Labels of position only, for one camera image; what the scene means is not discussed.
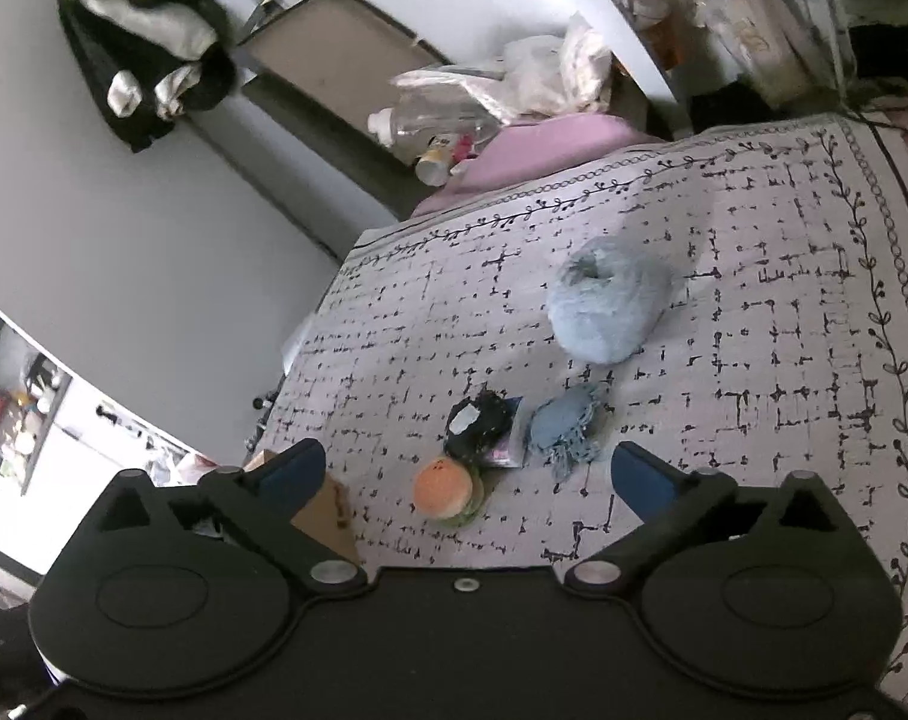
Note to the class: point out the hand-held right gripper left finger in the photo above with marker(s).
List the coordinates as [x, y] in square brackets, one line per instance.
[296, 474]

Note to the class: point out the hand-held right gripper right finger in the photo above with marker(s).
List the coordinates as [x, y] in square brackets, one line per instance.
[641, 486]

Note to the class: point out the cardboard box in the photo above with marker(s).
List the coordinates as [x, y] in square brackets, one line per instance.
[325, 517]

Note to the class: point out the blue-grey tasselled cloth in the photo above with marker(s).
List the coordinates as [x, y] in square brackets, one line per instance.
[566, 427]

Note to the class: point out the black pouch with white label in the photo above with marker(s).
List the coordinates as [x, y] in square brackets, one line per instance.
[478, 424]

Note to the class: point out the fluffy light blue plush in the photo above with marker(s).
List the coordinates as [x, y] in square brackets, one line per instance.
[608, 304]

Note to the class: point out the small printed packet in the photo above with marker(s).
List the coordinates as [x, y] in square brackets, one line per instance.
[505, 454]

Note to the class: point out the grey printed blanket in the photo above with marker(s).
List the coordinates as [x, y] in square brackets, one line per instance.
[761, 330]

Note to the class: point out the cluttered shelf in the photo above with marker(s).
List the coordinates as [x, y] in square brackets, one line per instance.
[15, 405]

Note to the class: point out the pink pillow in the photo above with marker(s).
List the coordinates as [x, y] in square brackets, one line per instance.
[551, 146]

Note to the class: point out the clear plastic bottle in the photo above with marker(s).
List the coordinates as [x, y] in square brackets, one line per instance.
[424, 126]

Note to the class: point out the crumpled white plastic bags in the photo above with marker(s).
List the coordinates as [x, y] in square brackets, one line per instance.
[544, 75]

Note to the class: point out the folded table board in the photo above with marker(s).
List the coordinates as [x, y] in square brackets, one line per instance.
[334, 45]

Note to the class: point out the pile of black and white clothes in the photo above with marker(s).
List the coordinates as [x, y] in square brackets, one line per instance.
[146, 37]

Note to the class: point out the white shelf unit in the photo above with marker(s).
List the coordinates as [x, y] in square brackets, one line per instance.
[634, 22]

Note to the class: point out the dark cloth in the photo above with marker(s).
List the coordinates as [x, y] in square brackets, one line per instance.
[889, 49]

